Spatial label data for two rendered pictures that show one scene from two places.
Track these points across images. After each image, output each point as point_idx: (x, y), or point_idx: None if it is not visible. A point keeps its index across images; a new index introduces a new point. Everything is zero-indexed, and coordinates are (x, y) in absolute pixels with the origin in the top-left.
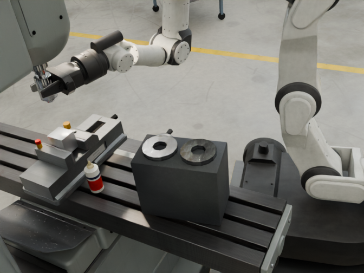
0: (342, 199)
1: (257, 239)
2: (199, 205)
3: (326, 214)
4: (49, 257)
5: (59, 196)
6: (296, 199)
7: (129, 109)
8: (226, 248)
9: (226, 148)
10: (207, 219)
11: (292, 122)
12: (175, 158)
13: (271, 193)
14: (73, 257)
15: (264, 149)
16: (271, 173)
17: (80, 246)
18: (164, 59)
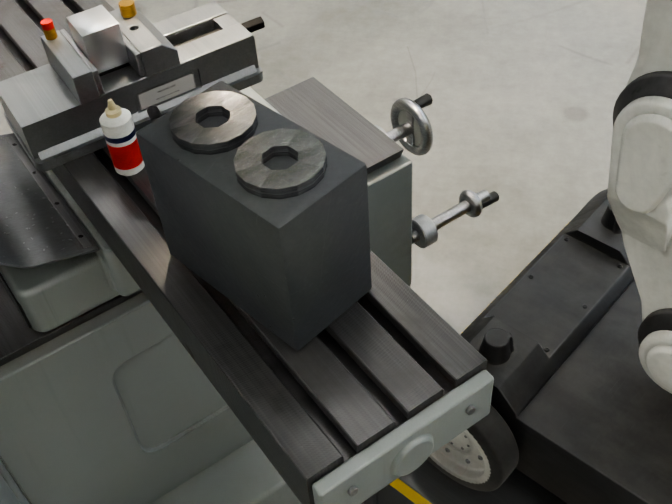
0: None
1: (351, 417)
2: (255, 285)
3: (671, 433)
4: (2, 266)
5: (49, 155)
6: (623, 365)
7: (449, 26)
8: (271, 407)
9: (354, 179)
10: (273, 324)
11: (634, 175)
12: (227, 158)
13: (569, 328)
14: (39, 286)
15: (615, 220)
16: (601, 280)
17: (62, 270)
18: None
